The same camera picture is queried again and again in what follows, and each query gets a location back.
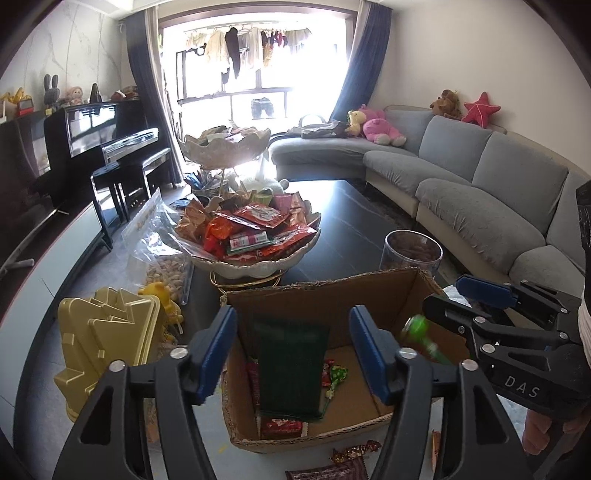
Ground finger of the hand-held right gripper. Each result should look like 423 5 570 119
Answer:
422 294 573 365
455 274 583 330

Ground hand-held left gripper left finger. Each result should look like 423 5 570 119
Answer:
51 305 238 480

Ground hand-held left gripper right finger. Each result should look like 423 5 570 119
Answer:
348 305 525 480

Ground green small candy packet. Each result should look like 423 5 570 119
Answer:
322 360 349 400

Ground bright green candy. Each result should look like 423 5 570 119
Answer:
401 315 451 365

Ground red orange snack packet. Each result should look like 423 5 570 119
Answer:
246 360 262 407

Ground dark green snack packet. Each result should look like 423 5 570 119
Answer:
252 318 331 421

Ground brown cardboard box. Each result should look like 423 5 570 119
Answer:
219 267 472 453

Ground red small snack packet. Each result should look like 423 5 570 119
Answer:
261 418 303 439

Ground person's right hand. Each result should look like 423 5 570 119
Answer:
522 406 591 462

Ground yellow plastic toy figure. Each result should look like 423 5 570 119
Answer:
139 282 183 333

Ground clear round nut jar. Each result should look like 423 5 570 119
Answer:
379 229 444 280

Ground white tiered snack bowl stand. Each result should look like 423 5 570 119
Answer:
173 126 322 289

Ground red gold wrapped candy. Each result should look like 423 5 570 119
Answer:
329 440 382 463

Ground clear plastic bag of nuts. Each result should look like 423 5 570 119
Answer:
121 188 195 306

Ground grey sectional sofa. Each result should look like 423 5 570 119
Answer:
269 105 591 296

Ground brown chocolate bar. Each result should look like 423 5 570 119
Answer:
285 462 370 480

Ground pile of assorted snack packets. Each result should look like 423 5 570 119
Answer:
178 191 319 259

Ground red star plush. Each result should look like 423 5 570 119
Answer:
461 91 502 126

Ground white television cabinet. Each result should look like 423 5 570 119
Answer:
0 200 114 324

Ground brown plush dog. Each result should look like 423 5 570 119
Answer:
429 89 462 120

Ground pink plush bear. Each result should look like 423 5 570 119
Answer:
360 104 407 147

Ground black piano bench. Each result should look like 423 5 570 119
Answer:
90 148 171 227

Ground flat screen television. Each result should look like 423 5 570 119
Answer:
0 111 70 273

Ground black upright piano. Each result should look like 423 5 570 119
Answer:
44 99 160 185

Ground blue curtain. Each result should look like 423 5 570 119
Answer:
127 7 185 188
327 0 387 121

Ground grey rabbit plush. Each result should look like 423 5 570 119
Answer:
43 74 63 110

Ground row of hanging clothes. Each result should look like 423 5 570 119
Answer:
185 25 312 79

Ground yellow ribbon gift box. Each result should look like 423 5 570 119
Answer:
0 89 28 121

